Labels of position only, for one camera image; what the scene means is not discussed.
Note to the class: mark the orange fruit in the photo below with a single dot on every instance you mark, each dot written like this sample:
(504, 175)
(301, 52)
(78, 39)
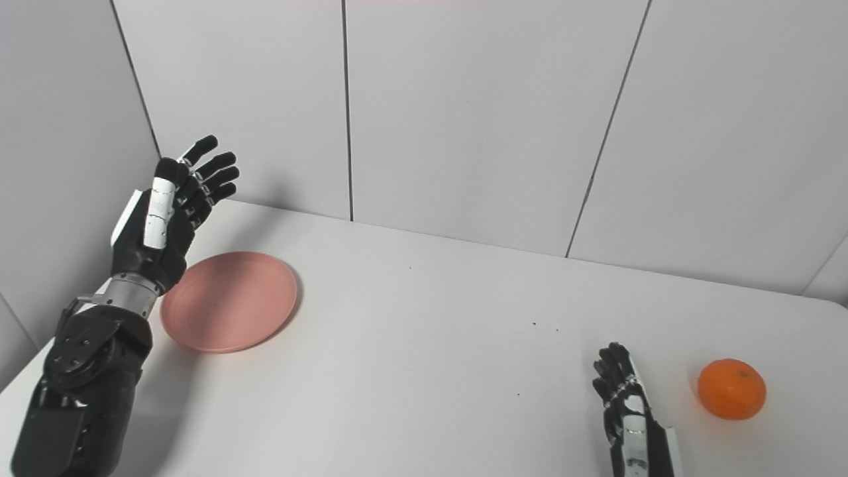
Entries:
(731, 389)

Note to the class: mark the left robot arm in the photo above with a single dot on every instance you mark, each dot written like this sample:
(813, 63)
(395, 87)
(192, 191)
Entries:
(79, 384)

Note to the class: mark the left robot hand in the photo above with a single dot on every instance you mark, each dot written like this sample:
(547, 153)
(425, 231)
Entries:
(162, 225)

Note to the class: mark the pink plate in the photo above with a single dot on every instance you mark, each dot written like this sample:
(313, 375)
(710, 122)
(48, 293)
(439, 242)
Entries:
(229, 302)

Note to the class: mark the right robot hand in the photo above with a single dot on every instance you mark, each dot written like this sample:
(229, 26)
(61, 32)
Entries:
(633, 424)

